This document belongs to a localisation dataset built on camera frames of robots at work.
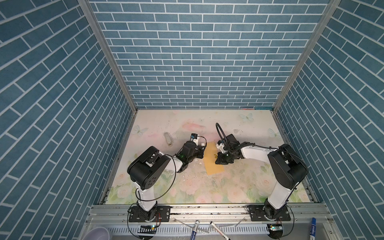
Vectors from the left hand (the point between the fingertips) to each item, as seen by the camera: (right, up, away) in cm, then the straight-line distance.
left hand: (204, 147), depth 94 cm
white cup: (-48, -32, -30) cm, 65 cm away
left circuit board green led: (-29, -36, -22) cm, 51 cm away
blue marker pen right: (+50, -34, -25) cm, 65 cm away
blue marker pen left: (-6, -34, -26) cm, 43 cm away
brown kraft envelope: (+3, -7, +2) cm, 8 cm away
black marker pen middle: (+6, -35, -25) cm, 43 cm away
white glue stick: (-1, +3, -4) cm, 5 cm away
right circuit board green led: (+35, -38, -20) cm, 56 cm away
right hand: (+6, -8, -2) cm, 10 cm away
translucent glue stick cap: (+24, +10, +14) cm, 29 cm away
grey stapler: (-25, +5, +6) cm, 26 cm away
